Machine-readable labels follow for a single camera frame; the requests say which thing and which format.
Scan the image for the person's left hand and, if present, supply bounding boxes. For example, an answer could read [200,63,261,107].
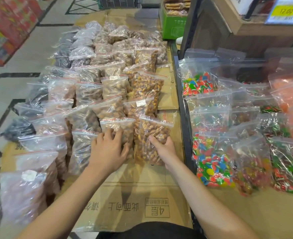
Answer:
[88,128,130,176]

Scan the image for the person's right hand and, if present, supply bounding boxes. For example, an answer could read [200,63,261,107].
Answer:
[148,135,181,172]

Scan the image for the orange-brown nut zip bag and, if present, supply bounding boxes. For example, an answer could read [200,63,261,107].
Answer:
[135,114,174,167]

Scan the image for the pale nut zip bag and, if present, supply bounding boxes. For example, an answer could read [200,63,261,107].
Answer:
[100,118,136,158]

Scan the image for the person's left forearm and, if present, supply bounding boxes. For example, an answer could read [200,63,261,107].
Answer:
[17,160,123,239]

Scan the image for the person's right forearm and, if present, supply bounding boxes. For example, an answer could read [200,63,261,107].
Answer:
[165,158,259,239]

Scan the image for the printed flattened cardboard sheet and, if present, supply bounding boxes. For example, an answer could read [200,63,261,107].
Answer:
[0,109,195,232]

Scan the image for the pile of clear nut bags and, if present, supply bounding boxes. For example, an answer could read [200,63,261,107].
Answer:
[0,21,170,225]

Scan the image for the rows of colourful candy bags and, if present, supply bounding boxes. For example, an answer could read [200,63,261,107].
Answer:
[178,48,293,197]

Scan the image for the pile of dark dried-fruit bags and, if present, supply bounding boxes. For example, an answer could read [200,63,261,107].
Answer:
[2,31,73,143]

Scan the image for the person's black clothing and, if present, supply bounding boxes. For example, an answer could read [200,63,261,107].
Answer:
[96,221,207,239]

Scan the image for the green cardboard box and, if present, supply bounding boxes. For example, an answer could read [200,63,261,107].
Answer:
[160,2,189,40]

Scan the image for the dark green crate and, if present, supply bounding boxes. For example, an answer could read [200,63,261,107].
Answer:
[97,0,142,10]

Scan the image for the packets of brown biscuits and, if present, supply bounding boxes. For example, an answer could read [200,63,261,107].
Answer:
[163,0,192,16]

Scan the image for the wooden shelf unit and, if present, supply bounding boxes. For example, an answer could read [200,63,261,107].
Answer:
[192,0,293,59]

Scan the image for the stack of red cartons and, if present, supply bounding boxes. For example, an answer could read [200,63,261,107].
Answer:
[0,0,44,67]

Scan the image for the white box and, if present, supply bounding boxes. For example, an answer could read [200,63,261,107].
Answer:
[228,0,256,16]

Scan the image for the yellow price label holder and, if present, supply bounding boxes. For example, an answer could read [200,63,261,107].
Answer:
[264,0,293,25]

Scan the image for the black metal shelf frame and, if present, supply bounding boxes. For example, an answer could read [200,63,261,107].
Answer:
[171,0,205,239]

